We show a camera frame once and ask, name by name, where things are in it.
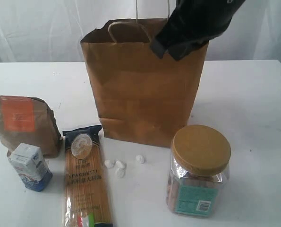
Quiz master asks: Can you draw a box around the brown paper shopping bag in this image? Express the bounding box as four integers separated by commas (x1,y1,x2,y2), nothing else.
81,18,207,147

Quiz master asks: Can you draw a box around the clear jar gold lid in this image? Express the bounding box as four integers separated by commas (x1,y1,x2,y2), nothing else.
166,125,231,218

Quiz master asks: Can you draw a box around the white candy right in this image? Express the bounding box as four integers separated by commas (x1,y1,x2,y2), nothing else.
136,155,145,164

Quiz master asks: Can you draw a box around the spaghetti pasta packet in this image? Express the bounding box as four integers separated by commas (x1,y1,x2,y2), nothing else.
62,125,114,227

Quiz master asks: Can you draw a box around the white blue milk carton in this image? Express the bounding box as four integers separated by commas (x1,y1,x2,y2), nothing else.
9,143,52,192

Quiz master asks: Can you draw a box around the brown pouch orange label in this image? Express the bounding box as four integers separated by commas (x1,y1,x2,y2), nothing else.
0,96,62,158

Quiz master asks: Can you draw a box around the white backdrop curtain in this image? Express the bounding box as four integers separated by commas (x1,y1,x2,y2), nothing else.
0,0,281,62

